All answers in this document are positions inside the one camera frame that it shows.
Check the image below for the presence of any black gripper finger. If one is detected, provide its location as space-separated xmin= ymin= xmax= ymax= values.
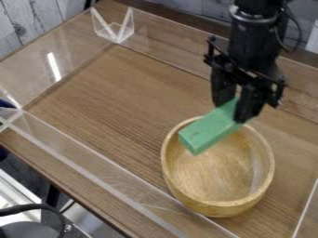
xmin=234 ymin=84 xmax=266 ymax=124
xmin=211 ymin=68 xmax=237 ymax=107

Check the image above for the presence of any black metal bracket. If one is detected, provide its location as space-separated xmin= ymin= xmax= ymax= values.
xmin=42 ymin=210 xmax=92 ymax=238

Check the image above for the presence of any clear acrylic enclosure wall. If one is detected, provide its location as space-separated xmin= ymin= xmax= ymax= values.
xmin=0 ymin=0 xmax=318 ymax=238

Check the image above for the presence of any black cable loop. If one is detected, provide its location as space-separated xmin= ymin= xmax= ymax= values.
xmin=0 ymin=203 xmax=67 ymax=238

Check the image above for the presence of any green rectangular block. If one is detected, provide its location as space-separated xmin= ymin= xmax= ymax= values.
xmin=178 ymin=99 xmax=242 ymax=155

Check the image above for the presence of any brown wooden bowl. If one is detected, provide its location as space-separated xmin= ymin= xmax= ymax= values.
xmin=161 ymin=118 xmax=275 ymax=218

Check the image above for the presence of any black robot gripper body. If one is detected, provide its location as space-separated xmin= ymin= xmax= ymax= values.
xmin=205 ymin=5 xmax=289 ymax=107

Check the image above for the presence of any blue object at left edge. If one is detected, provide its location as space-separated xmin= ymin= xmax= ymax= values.
xmin=0 ymin=99 xmax=15 ymax=108

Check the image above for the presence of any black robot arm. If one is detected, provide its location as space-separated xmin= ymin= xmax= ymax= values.
xmin=205 ymin=0 xmax=289 ymax=124

